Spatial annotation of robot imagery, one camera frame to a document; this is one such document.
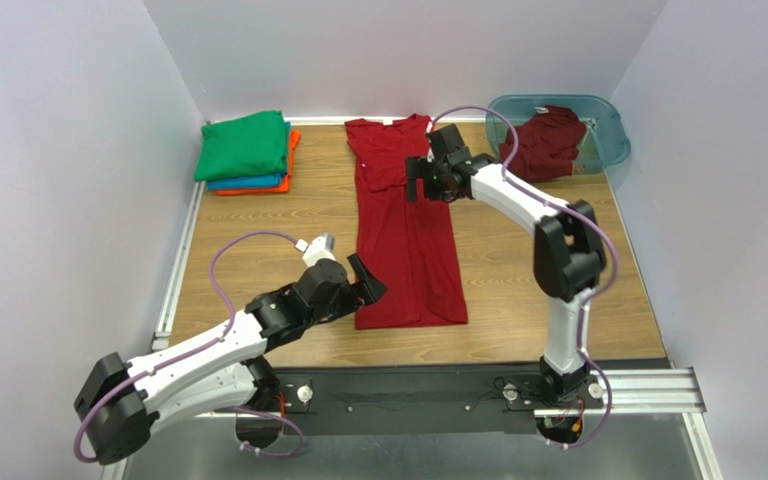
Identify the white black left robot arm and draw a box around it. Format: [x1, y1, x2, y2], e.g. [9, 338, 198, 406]
[72, 254, 388, 465]

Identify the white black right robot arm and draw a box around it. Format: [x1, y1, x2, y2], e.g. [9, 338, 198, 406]
[405, 125, 607, 404]

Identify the dark red t shirt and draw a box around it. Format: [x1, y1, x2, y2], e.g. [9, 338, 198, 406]
[499, 105, 587, 183]

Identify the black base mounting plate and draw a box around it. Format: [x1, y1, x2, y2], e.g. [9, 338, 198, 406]
[274, 362, 604, 436]

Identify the blue folded t shirt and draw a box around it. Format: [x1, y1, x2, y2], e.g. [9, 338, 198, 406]
[206, 122, 292, 193]

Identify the orange folded t shirt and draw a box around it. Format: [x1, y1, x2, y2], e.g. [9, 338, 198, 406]
[211, 129, 302, 197]

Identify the green folded t shirt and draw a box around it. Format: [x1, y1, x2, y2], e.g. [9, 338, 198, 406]
[194, 110, 289, 182]

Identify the teal plastic bin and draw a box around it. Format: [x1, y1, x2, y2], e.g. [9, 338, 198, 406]
[485, 94, 631, 183]

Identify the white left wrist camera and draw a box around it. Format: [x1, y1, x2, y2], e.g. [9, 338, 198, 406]
[294, 233, 335, 267]

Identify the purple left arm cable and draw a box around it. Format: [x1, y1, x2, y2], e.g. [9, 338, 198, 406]
[73, 230, 309, 464]

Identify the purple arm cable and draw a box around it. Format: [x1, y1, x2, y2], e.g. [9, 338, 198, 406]
[73, 230, 309, 464]
[429, 105, 622, 451]

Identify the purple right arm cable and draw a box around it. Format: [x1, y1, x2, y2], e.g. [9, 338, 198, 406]
[429, 105, 622, 451]

